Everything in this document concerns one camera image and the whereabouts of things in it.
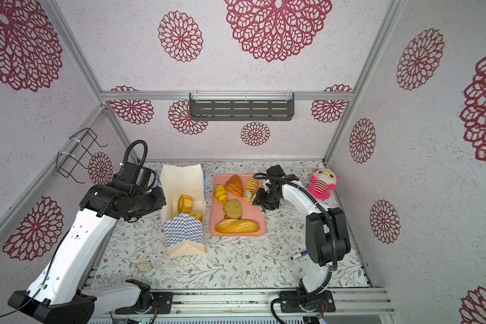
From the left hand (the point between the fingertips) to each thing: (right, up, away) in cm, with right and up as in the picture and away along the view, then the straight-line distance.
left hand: (164, 205), depth 71 cm
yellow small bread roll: (+17, +2, +31) cm, 35 cm away
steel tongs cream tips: (+31, +1, +24) cm, 40 cm away
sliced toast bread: (+23, -6, +26) cm, 35 cm away
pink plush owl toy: (+69, +8, +32) cm, 76 cm away
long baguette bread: (+25, -12, +19) cm, 34 cm away
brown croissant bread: (+24, +6, +34) cm, 42 cm away
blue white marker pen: (+53, -22, +14) cm, 59 cm away
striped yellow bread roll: (+33, +6, +34) cm, 48 cm away
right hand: (+35, -1, +19) cm, 39 cm away
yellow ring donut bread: (+1, -2, +21) cm, 22 cm away
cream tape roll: (-13, -27, +12) cm, 32 cm away
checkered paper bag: (+6, -12, +5) cm, 14 cm away
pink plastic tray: (+31, -6, +26) cm, 41 cm away
